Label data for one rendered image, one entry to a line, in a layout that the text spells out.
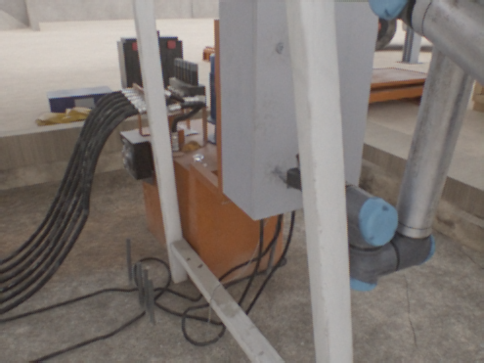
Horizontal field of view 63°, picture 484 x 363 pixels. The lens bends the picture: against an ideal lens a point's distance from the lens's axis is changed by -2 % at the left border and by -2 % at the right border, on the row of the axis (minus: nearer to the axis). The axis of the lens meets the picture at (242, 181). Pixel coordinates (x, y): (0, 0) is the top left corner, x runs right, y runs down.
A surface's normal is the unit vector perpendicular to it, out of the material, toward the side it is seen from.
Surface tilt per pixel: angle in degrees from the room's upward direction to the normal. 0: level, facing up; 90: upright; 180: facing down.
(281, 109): 90
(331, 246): 81
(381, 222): 85
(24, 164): 90
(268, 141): 90
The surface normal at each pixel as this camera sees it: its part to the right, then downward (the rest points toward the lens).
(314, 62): 0.46, 0.20
